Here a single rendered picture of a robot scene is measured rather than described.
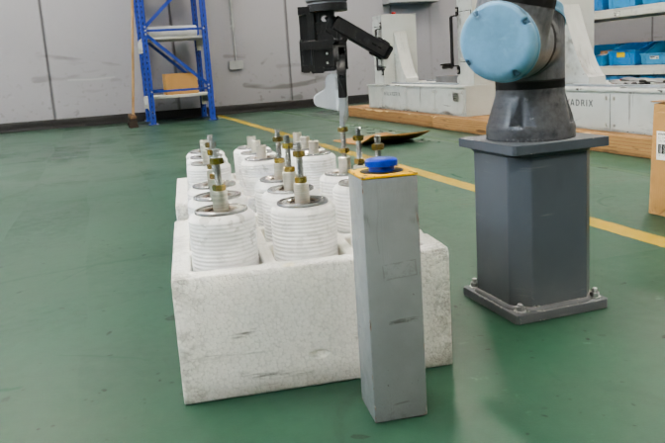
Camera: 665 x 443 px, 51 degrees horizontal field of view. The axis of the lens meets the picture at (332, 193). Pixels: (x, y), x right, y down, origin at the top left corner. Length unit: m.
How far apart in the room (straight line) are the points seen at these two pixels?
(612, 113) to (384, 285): 2.52
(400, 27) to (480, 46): 4.64
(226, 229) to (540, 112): 0.56
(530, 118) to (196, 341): 0.64
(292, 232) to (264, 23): 6.69
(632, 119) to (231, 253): 2.44
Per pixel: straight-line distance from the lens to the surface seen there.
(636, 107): 3.19
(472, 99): 4.39
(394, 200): 0.84
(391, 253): 0.86
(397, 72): 5.66
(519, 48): 1.07
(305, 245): 1.00
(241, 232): 0.99
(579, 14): 3.88
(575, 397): 1.01
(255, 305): 0.98
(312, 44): 1.23
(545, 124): 1.21
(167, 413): 1.02
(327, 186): 1.25
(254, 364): 1.01
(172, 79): 6.96
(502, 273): 1.26
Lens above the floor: 0.45
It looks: 10 degrees down
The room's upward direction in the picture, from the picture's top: 4 degrees counter-clockwise
